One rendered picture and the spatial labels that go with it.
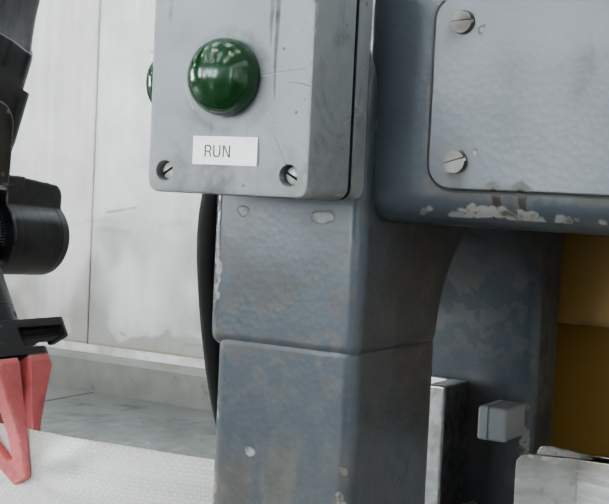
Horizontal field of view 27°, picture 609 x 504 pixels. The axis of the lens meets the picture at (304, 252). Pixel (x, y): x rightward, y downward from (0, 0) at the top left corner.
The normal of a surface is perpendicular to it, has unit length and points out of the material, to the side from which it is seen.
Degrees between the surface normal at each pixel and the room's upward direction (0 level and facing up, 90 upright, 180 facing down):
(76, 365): 90
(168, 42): 90
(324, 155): 90
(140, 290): 90
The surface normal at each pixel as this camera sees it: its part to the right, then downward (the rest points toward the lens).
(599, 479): -0.51, 0.02
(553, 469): -0.28, 0.04
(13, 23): 0.87, -0.14
